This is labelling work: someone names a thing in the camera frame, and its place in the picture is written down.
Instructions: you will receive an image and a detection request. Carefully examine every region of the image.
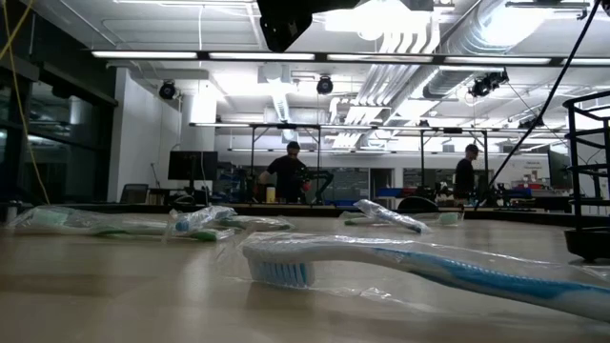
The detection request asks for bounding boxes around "silver ventilation duct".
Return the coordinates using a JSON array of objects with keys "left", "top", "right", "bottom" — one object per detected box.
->
[{"left": 421, "top": 0, "right": 544, "bottom": 101}]

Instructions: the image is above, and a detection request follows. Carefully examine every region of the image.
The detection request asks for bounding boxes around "black ceiling spotlight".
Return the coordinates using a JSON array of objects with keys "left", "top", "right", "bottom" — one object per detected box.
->
[
  {"left": 157, "top": 79, "right": 178, "bottom": 101},
  {"left": 315, "top": 74, "right": 335, "bottom": 96}
]

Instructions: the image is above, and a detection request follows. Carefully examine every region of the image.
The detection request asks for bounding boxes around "overhead light bar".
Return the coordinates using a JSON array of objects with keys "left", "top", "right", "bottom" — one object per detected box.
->
[{"left": 90, "top": 49, "right": 610, "bottom": 68}]

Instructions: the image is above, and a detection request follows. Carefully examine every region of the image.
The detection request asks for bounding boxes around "person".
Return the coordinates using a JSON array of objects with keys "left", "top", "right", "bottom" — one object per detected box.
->
[
  {"left": 452, "top": 143, "right": 480, "bottom": 206},
  {"left": 258, "top": 140, "right": 314, "bottom": 205}
]

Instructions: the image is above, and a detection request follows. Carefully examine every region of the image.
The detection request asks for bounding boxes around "black wire basket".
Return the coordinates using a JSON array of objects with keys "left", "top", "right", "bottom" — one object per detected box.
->
[{"left": 562, "top": 90, "right": 610, "bottom": 263}]

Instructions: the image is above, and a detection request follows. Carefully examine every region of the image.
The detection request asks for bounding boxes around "black computer monitor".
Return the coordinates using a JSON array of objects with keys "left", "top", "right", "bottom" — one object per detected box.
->
[{"left": 167, "top": 150, "right": 219, "bottom": 192}]

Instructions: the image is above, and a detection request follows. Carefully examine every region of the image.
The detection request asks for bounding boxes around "blue toothbrush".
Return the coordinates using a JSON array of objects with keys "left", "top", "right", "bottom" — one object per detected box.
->
[
  {"left": 354, "top": 198, "right": 433, "bottom": 235},
  {"left": 169, "top": 205, "right": 238, "bottom": 235},
  {"left": 228, "top": 231, "right": 610, "bottom": 326}
]

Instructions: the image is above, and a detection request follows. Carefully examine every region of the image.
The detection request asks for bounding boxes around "black office chair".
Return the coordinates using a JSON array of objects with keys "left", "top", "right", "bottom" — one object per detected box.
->
[{"left": 118, "top": 183, "right": 150, "bottom": 205}]

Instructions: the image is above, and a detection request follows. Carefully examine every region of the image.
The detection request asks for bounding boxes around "yellow extension cord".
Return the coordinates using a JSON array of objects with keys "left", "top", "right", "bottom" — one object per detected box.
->
[{"left": 0, "top": 0, "right": 51, "bottom": 206}]

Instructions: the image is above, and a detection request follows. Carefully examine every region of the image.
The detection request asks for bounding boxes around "black ceiling camera rig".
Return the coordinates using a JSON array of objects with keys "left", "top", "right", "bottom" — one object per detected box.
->
[{"left": 467, "top": 69, "right": 510, "bottom": 99}]

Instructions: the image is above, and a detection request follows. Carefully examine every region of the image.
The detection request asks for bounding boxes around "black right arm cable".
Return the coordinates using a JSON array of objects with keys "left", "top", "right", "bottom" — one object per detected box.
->
[{"left": 475, "top": 0, "right": 602, "bottom": 210}]

